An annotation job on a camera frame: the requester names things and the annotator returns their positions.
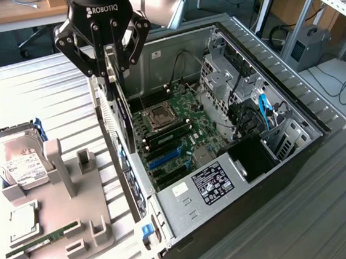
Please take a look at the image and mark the installed RAM stick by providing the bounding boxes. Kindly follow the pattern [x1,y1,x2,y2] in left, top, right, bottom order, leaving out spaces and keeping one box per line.
[146,127,194,149]

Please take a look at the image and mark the silver power supply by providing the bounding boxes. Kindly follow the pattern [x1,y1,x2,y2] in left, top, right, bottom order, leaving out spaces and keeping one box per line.
[147,149,259,249]

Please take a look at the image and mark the black drive power cables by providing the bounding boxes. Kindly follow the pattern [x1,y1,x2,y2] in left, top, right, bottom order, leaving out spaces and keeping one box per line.
[227,96,270,140]

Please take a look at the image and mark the blue expansion slot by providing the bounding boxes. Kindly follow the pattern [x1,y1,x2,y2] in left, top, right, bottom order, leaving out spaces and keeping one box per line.
[147,148,184,170]

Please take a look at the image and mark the thin black looped wire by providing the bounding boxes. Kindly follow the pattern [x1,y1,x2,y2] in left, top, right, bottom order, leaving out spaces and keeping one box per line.
[164,49,202,89]

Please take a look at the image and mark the blue disk wire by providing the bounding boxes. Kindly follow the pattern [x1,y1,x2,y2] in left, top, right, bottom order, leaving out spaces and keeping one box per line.
[258,92,275,133]

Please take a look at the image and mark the silver drive cage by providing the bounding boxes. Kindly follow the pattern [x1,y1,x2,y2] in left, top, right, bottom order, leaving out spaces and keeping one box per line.
[195,23,269,133]

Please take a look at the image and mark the blue case latch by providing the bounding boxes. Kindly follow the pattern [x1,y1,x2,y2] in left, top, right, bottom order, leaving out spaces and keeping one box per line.
[140,223,156,242]

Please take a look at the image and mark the pale blue desk cable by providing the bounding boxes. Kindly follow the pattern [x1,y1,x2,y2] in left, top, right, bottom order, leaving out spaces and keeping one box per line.
[10,0,39,12]

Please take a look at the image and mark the green RAM stick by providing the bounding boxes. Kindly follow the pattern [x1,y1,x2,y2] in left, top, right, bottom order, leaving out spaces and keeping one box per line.
[2,220,82,258]

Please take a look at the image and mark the green motherboard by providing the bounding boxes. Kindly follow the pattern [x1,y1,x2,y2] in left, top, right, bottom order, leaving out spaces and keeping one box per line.
[127,80,225,194]

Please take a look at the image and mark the graphics card with black fan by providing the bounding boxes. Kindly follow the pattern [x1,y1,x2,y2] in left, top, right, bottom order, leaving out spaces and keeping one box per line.
[99,42,140,157]

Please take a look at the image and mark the black office chair base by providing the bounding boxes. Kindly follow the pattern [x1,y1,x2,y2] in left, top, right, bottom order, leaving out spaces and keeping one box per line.
[15,21,74,59]

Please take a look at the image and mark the silver disk bay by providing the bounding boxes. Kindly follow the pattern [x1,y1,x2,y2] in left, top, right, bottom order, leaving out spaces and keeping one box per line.
[258,114,318,164]

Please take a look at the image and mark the long black expansion slot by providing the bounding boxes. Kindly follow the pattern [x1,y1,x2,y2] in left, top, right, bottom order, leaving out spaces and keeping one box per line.
[145,143,179,162]
[156,168,195,190]
[151,162,191,183]

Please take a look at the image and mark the metal CPU socket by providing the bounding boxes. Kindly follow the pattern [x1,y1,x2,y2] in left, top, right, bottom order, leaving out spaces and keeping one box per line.
[141,100,179,133]

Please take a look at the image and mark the black floor cable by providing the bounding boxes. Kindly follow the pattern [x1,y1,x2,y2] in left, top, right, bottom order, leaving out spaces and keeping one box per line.
[304,52,346,125]

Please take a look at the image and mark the coiled black cable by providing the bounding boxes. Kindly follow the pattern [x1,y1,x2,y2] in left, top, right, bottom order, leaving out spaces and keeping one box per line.
[267,23,291,52]

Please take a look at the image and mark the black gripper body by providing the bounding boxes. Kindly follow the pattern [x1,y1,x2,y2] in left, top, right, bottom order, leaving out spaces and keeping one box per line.
[65,0,135,26]

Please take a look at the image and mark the open black PC case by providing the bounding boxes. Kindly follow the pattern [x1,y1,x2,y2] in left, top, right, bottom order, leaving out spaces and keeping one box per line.
[83,3,345,259]

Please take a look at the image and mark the grey box with handle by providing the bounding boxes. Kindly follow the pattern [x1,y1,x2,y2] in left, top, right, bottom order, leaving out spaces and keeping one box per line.
[286,22,337,74]

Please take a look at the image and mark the silver CPU chip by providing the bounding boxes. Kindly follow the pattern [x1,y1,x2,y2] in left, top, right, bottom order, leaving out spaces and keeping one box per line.
[7,207,40,244]

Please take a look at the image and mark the thin socket locking lever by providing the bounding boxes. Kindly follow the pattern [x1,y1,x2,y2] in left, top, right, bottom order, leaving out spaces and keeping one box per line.
[137,88,147,113]

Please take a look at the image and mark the blue disk caddy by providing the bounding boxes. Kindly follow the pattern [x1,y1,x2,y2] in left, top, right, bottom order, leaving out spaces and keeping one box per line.
[0,116,54,189]

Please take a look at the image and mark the silver hard disk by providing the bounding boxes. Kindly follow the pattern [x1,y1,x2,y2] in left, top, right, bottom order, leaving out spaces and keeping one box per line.
[0,129,52,194]

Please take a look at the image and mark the wooden desk white frame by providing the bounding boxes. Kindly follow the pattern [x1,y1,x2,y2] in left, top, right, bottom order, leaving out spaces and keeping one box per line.
[0,0,76,70]

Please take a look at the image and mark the silver chipset heatsink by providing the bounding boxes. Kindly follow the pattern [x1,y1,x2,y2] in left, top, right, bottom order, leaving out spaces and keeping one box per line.
[193,147,218,169]

